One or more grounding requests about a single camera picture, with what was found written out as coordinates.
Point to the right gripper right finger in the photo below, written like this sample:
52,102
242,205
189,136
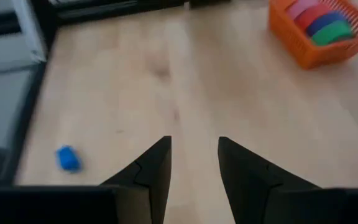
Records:
247,183

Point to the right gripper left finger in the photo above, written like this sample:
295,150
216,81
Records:
148,183

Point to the blue stapler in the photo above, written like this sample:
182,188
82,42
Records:
68,158

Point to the orange plastic basket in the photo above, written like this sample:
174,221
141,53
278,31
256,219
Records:
309,57

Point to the green tape roll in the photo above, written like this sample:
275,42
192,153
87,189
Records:
332,32

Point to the red tape roll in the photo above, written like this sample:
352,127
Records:
311,15

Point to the blue tape roll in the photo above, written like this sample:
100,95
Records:
325,20

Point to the pink tape roll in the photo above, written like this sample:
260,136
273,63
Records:
300,7

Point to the silver metal bracket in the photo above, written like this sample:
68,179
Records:
11,37

